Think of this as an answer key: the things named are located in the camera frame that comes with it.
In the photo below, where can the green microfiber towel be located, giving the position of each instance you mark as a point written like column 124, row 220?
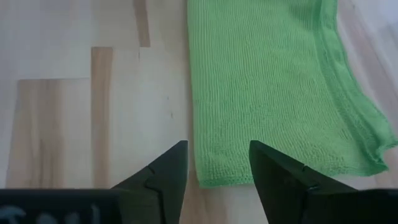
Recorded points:
column 264, row 87

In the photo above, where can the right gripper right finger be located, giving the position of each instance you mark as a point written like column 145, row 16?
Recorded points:
column 286, row 193

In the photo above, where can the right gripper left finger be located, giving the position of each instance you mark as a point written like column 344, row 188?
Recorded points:
column 155, row 196

